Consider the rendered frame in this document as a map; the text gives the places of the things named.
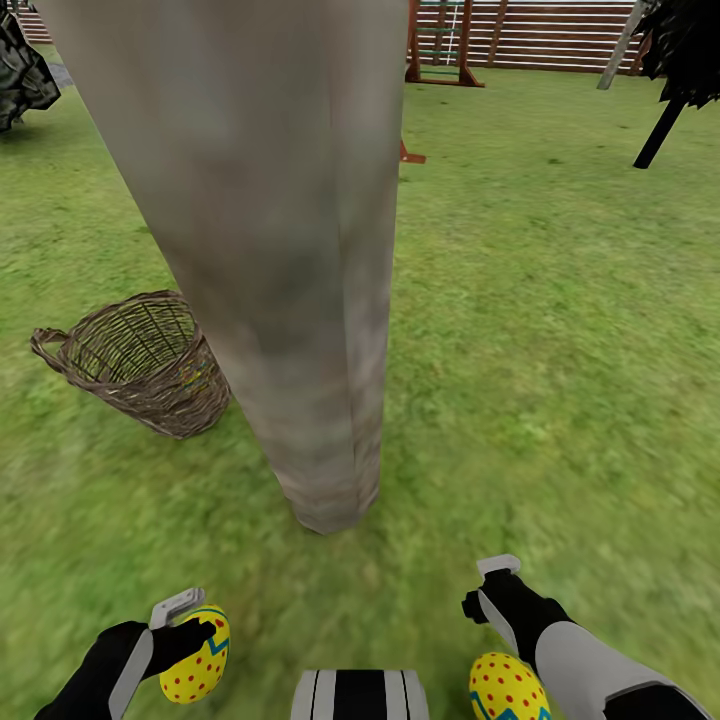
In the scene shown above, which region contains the robot trunk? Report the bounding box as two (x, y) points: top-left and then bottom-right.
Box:
(290, 669), (430, 720)

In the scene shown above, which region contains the easter egg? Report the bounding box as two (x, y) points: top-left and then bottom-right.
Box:
(469, 652), (551, 720)
(160, 605), (231, 704)

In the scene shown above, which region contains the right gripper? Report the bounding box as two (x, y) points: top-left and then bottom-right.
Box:
(462, 590), (489, 624)

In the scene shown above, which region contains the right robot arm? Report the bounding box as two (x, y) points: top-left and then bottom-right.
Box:
(462, 554), (712, 720)

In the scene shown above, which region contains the wicker basket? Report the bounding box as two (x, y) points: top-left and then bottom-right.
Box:
(30, 290), (234, 439)

